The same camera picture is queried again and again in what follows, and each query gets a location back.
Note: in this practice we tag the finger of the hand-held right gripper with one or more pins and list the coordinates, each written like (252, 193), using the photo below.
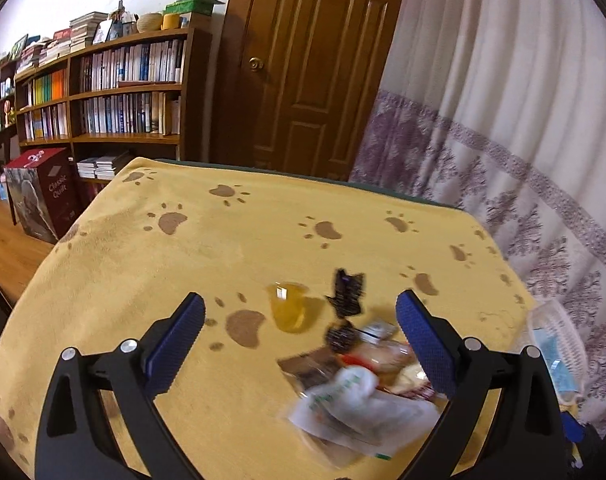
(573, 427)

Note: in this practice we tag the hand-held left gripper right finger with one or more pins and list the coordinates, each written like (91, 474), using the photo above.
(425, 345)

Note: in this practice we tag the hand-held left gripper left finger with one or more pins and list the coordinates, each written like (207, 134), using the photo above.
(180, 340)

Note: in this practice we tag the black gold-print candy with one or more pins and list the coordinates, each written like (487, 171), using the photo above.
(345, 295)

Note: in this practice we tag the small white snack packet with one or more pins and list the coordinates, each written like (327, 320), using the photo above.
(378, 330)

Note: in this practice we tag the blue packet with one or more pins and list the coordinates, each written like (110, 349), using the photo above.
(553, 357)

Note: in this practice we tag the yellow paw print blanket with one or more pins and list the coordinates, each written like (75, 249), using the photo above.
(183, 260)

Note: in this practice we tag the white plastic basket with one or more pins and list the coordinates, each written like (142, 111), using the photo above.
(568, 335)

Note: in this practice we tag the yellow jelly cup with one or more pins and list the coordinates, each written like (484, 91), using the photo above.
(285, 307)

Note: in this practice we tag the brown snack packet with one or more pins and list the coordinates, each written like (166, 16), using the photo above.
(308, 365)

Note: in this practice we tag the low stack of magazines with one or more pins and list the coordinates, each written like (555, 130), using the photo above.
(103, 166)

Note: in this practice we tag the dark red cardboard box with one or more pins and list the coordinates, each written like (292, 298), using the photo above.
(45, 192)

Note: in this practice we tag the row of pale books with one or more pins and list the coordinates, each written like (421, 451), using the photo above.
(128, 114)

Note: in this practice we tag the white purple patterned curtain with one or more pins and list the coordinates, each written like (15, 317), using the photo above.
(493, 110)

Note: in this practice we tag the wooden bookshelf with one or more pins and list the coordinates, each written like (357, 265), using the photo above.
(73, 95)

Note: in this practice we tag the row of white blue books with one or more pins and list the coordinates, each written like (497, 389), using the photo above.
(133, 62)

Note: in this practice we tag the row of orange yellow books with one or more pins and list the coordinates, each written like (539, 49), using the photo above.
(48, 87)

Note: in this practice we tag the brass door knob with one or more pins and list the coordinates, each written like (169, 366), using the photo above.
(256, 63)

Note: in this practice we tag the narrow wooden shelf unit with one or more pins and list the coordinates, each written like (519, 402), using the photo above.
(0, 95)

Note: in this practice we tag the brown wooden door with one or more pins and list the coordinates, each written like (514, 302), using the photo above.
(318, 60)

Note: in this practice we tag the woven basket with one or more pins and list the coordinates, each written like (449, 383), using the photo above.
(149, 22)

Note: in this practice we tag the yellow canister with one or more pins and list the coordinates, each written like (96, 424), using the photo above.
(171, 21)

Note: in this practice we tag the pile of books on bookshelf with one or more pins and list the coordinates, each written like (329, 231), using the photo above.
(68, 37)

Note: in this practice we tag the green box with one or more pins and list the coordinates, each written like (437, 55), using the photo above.
(190, 6)

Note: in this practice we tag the dark spired ornament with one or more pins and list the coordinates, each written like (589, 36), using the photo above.
(121, 10)

